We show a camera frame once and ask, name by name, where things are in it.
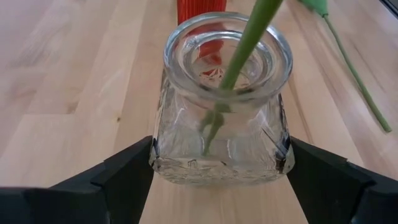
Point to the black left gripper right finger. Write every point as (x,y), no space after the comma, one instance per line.
(342,193)

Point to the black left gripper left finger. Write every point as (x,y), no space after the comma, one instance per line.
(93,193)

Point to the clear cut-glass vase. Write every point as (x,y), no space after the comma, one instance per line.
(224,124)

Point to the blue white artificial tulip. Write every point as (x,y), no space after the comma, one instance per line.
(248,40)
(351,68)

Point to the red ribbed glass vase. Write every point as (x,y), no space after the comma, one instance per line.
(199,9)

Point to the black metal table frame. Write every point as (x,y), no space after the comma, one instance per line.
(391,6)

